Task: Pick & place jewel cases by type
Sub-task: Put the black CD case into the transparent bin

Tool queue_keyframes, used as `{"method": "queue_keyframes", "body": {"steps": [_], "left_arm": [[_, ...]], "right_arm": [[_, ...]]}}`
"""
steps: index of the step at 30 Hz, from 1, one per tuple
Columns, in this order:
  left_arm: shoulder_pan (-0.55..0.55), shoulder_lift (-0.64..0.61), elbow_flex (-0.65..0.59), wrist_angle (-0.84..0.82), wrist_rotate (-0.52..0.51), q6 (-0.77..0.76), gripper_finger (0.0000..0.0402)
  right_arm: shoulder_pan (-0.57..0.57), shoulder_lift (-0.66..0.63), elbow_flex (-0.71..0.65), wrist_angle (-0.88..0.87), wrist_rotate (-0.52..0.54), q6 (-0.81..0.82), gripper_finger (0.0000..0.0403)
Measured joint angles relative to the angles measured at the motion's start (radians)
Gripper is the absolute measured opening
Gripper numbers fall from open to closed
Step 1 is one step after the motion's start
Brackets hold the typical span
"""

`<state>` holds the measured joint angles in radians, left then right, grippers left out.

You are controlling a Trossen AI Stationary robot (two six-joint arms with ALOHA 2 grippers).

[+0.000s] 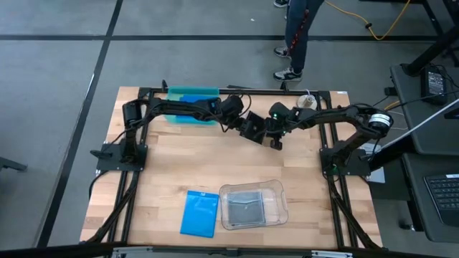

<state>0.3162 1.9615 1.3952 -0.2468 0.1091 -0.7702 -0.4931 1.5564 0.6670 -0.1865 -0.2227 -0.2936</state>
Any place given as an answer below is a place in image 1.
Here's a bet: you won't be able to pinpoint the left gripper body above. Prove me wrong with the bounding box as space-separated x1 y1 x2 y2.
217 94 249 130

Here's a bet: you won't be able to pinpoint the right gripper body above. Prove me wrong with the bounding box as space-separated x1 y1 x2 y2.
265 102 306 140

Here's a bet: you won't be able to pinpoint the teal plastic bin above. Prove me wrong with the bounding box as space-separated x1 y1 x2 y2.
166 85 221 127

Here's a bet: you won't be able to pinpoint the clear plastic bin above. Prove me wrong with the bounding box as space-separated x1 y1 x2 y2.
219 179 290 231

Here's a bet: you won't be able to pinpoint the person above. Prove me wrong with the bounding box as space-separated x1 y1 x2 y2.
273 0 326 82

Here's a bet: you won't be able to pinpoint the white paper sheet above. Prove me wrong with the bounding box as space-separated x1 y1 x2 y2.
358 141 387 184

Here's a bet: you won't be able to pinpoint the silver rod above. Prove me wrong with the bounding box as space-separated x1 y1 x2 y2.
379 97 459 151

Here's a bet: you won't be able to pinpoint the dark grey desk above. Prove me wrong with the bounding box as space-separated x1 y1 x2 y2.
389 63 459 156
401 153 459 244

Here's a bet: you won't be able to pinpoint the black power adapter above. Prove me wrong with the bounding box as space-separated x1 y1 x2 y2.
420 66 449 106

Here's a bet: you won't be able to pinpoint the black desk leg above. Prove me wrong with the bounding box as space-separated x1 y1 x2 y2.
400 24 459 77

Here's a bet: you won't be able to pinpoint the black keyboard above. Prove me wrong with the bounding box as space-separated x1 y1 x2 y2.
423 173 459 227

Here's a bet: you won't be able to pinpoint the black front crossbar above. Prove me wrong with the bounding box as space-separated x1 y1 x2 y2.
0 242 459 258

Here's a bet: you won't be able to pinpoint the grey chair leg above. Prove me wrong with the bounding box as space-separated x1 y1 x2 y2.
0 156 29 173

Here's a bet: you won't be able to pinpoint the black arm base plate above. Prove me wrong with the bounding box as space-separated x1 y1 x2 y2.
319 147 371 177
91 143 148 172

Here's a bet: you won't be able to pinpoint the black aluminium table frame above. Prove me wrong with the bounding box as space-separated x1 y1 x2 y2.
80 85 384 252

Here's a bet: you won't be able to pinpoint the yellow floor cable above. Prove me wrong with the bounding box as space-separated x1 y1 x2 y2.
324 0 412 42

